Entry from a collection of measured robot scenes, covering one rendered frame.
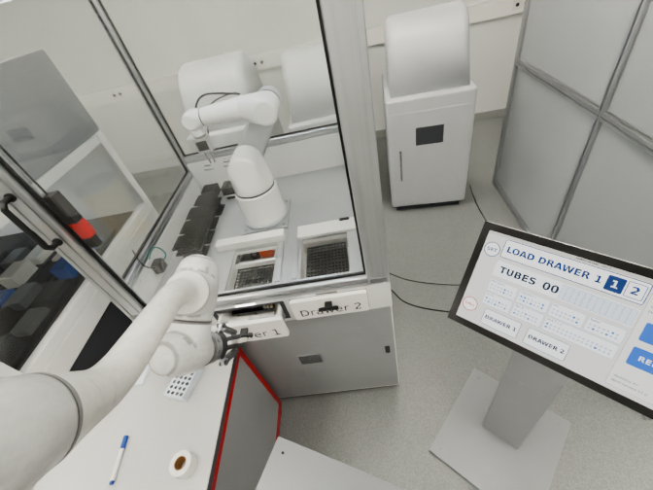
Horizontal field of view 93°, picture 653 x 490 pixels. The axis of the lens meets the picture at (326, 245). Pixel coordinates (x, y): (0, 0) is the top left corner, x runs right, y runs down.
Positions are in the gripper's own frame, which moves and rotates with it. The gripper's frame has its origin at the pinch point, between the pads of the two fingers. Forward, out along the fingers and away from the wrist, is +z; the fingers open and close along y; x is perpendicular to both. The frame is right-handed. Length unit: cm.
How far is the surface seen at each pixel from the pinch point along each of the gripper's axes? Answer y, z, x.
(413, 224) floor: 72, 163, -94
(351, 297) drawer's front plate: 9.2, 8.9, -40.1
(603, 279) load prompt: 3, -25, -102
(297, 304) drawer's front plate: 9.6, 8.4, -20.0
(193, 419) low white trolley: -24.4, 3.5, 20.3
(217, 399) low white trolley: -19.4, 7.0, 13.1
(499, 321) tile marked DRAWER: -4, -12, -81
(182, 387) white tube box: -14.0, 6.5, 26.2
